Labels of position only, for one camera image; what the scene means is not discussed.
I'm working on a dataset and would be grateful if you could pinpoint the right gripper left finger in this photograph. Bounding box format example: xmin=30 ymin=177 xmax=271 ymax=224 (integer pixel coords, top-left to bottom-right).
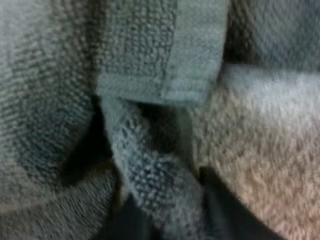
xmin=99 ymin=194 xmax=162 ymax=240

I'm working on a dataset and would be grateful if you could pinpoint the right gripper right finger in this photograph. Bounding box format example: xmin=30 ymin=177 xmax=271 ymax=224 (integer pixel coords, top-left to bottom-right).
xmin=199 ymin=166 xmax=287 ymax=240

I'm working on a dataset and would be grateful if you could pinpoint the grey-green towel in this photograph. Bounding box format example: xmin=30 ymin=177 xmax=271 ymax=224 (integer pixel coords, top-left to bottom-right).
xmin=96 ymin=0 xmax=227 ymax=240

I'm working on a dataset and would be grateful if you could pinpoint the pile of grey-green towels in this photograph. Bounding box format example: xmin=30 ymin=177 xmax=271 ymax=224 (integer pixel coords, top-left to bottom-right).
xmin=0 ymin=0 xmax=320 ymax=240

